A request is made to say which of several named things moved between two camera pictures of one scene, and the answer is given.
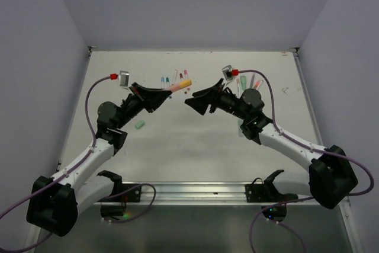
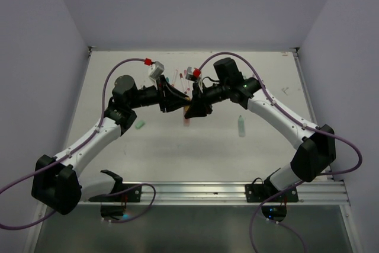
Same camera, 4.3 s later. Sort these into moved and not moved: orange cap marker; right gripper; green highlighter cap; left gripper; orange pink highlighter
Moved: left gripper; right gripper; orange pink highlighter
Not moved: green highlighter cap; orange cap marker
